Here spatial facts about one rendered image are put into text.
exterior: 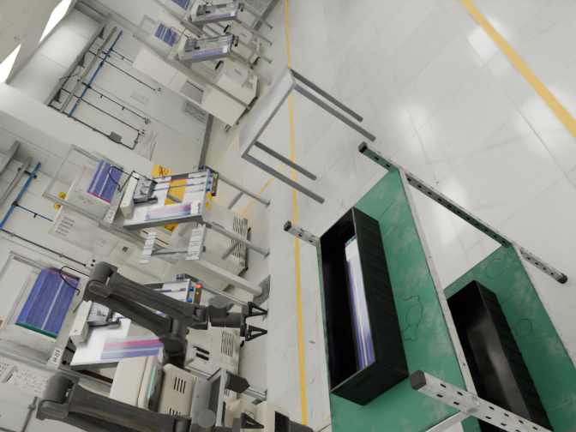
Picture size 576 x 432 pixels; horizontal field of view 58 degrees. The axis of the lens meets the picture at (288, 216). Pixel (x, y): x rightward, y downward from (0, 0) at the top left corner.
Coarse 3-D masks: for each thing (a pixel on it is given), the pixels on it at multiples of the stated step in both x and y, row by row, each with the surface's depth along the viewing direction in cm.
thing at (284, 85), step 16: (288, 80) 388; (304, 80) 417; (272, 96) 405; (256, 112) 421; (272, 112) 385; (336, 112) 391; (352, 112) 436; (256, 128) 400; (352, 128) 399; (240, 144) 418; (256, 144) 441; (256, 160) 405; (288, 160) 453; (304, 192) 424
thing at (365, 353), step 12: (348, 252) 168; (348, 264) 165; (360, 276) 156; (360, 288) 153; (360, 300) 151; (360, 312) 148; (360, 324) 145; (360, 336) 143; (360, 348) 140; (360, 360) 138; (372, 360) 134
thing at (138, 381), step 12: (132, 360) 185; (144, 360) 184; (156, 360) 187; (120, 372) 182; (132, 372) 181; (144, 372) 181; (156, 372) 185; (120, 384) 179; (132, 384) 178; (144, 384) 177; (156, 384) 184; (120, 396) 175; (132, 396) 174; (144, 396) 174; (156, 396) 182; (144, 408) 172; (156, 408) 181
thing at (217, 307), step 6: (210, 300) 186; (216, 300) 186; (222, 300) 186; (204, 306) 193; (210, 306) 184; (216, 306) 184; (222, 306) 184; (210, 312) 186; (216, 312) 185; (222, 312) 185; (198, 324) 187; (204, 324) 187
